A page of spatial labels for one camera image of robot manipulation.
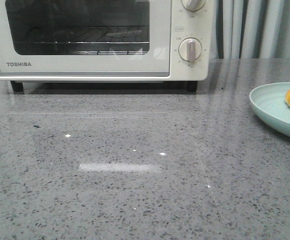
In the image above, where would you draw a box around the glass oven door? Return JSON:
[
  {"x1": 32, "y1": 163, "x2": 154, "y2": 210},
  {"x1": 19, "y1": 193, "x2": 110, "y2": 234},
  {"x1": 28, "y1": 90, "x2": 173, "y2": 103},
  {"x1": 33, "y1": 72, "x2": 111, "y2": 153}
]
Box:
[{"x1": 0, "y1": 0, "x2": 172, "y2": 77}]

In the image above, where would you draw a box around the black right oven foot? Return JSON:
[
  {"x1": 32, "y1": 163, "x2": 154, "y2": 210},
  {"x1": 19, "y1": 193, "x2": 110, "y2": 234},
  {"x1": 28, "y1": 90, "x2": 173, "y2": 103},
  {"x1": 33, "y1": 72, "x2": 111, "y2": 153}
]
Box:
[{"x1": 187, "y1": 81, "x2": 198, "y2": 93}]

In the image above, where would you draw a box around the black oven foot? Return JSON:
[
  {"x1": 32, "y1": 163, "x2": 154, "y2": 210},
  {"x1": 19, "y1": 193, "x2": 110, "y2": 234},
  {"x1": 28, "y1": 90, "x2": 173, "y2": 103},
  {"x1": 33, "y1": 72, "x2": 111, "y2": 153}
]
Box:
[
  {"x1": 187, "y1": 81, "x2": 198, "y2": 93},
  {"x1": 10, "y1": 80, "x2": 23, "y2": 93}
]

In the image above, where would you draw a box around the black left oven foot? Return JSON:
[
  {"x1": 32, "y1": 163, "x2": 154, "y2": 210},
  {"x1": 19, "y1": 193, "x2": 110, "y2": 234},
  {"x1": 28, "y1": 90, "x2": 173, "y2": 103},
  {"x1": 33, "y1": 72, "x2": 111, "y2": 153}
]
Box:
[{"x1": 10, "y1": 80, "x2": 23, "y2": 93}]

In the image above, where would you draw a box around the cream Toshiba toaster oven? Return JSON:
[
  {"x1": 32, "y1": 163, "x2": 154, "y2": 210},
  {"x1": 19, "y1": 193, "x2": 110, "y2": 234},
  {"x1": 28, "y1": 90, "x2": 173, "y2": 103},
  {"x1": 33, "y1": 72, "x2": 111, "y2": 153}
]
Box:
[{"x1": 0, "y1": 0, "x2": 215, "y2": 83}]

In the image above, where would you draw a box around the lower cream timer knob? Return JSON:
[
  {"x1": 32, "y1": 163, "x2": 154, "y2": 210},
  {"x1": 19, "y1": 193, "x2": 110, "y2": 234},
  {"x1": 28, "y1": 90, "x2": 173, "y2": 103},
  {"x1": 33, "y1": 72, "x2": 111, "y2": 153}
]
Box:
[{"x1": 178, "y1": 38, "x2": 202, "y2": 63}]

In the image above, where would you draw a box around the upper cream temperature knob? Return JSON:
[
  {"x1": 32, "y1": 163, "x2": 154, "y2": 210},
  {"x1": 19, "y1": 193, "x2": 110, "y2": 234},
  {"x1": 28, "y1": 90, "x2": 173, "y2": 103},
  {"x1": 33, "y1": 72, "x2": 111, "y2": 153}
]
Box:
[{"x1": 181, "y1": 0, "x2": 206, "y2": 12}]

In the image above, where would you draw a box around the mint green plate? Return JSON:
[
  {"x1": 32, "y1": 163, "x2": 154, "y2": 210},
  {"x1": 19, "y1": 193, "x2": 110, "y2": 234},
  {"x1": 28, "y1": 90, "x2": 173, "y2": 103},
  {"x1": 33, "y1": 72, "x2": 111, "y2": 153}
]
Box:
[{"x1": 249, "y1": 82, "x2": 290, "y2": 137}]

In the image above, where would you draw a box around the metal wire oven rack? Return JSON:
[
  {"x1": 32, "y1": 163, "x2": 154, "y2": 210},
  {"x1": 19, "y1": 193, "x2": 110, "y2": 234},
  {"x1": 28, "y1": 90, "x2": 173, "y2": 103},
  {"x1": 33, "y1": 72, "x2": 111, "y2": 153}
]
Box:
[{"x1": 13, "y1": 26, "x2": 150, "y2": 56}]

